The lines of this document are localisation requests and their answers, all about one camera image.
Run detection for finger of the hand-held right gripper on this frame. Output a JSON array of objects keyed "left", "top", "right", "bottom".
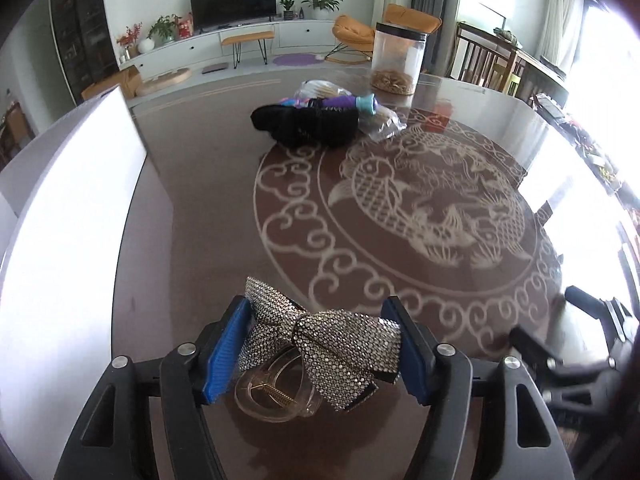
[
  {"left": 509, "top": 327, "right": 640, "bottom": 406},
  {"left": 564, "top": 285, "right": 640, "bottom": 357}
]

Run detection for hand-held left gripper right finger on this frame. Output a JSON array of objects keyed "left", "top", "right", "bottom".
[{"left": 381, "top": 295, "right": 573, "bottom": 480}]

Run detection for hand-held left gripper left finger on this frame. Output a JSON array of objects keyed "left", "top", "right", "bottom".
[{"left": 52, "top": 295, "right": 253, "bottom": 480}]

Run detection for clear hair claw clip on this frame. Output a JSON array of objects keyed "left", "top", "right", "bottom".
[{"left": 234, "top": 350, "right": 326, "bottom": 423}]

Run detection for rhinestone bow hair clip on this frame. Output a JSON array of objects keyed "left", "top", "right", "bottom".
[{"left": 239, "top": 276, "right": 402, "bottom": 413}]

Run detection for white board panel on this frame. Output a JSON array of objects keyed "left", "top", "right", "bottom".
[{"left": 0, "top": 85, "right": 173, "bottom": 461}]

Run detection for clear plastic bag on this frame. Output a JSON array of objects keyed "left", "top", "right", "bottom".
[{"left": 292, "top": 79, "right": 408, "bottom": 143}]

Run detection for black velvet scrunchie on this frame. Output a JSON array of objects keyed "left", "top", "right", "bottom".
[{"left": 250, "top": 102, "right": 361, "bottom": 150}]

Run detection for dark wooden sideboard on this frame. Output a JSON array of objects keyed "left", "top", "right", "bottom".
[{"left": 515, "top": 50, "right": 571, "bottom": 106}]

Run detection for purple and teal tube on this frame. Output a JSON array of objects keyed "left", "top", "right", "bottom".
[{"left": 280, "top": 94, "right": 377, "bottom": 117}]

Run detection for round wooden tray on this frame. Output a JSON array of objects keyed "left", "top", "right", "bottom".
[{"left": 135, "top": 67, "right": 192, "bottom": 97}]

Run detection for cardboard box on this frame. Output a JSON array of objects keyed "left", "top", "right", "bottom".
[{"left": 82, "top": 67, "right": 142, "bottom": 101}]

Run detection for dark wooden chair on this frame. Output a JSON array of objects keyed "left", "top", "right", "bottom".
[{"left": 450, "top": 22, "right": 521, "bottom": 93}]

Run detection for clear plastic jar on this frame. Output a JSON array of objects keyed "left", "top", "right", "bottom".
[{"left": 371, "top": 21, "right": 430, "bottom": 96}]

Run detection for purple round rug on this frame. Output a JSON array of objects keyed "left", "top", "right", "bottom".
[{"left": 272, "top": 52, "right": 321, "bottom": 67}]

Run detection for bench with orange seat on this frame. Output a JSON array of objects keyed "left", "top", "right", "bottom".
[{"left": 221, "top": 31, "right": 276, "bottom": 68}]

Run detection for red flowers in white vase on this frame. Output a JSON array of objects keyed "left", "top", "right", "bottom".
[{"left": 116, "top": 24, "right": 153, "bottom": 58}]

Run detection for orange lounge chair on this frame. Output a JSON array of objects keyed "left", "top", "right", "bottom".
[{"left": 325, "top": 4, "right": 443, "bottom": 65}]

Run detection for white television cabinet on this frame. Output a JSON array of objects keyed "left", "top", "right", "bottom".
[{"left": 119, "top": 19, "right": 346, "bottom": 81}]

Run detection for leafy plant in glass pot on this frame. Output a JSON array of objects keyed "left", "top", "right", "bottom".
[{"left": 147, "top": 15, "right": 178, "bottom": 43}]

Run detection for black television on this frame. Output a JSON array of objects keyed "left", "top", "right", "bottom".
[{"left": 189, "top": 0, "right": 277, "bottom": 30}]

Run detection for dark display cabinet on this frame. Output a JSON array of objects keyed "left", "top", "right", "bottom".
[{"left": 50, "top": 0, "right": 121, "bottom": 103}]

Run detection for large green potted plant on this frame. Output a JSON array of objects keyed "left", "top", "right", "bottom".
[{"left": 300, "top": 0, "right": 343, "bottom": 21}]

